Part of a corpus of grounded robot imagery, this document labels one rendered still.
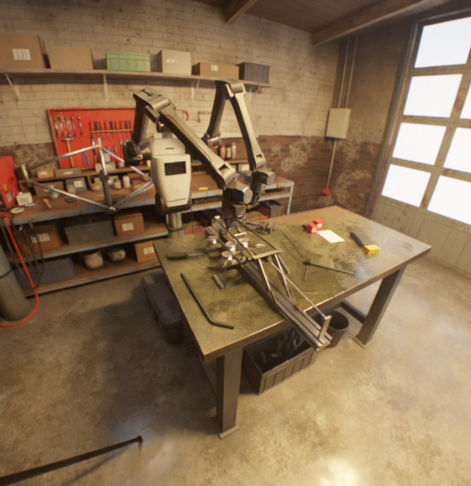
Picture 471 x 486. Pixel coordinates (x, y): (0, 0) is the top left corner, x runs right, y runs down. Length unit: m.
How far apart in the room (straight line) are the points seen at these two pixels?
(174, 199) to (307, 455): 1.63
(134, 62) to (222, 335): 2.48
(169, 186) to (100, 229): 1.08
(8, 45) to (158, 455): 3.07
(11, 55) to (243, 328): 2.68
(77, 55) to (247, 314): 2.51
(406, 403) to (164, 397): 1.52
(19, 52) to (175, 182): 1.83
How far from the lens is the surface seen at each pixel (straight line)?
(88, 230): 2.39
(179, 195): 1.53
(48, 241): 2.46
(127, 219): 2.37
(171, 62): 2.82
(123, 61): 2.71
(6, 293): 2.48
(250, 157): 1.23
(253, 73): 3.17
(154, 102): 1.00
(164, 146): 1.53
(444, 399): 2.18
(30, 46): 2.77
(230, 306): 0.89
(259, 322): 0.85
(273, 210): 3.02
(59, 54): 2.73
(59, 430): 1.82
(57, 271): 2.63
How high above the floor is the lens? 1.50
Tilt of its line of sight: 27 degrees down
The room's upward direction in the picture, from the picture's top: 2 degrees clockwise
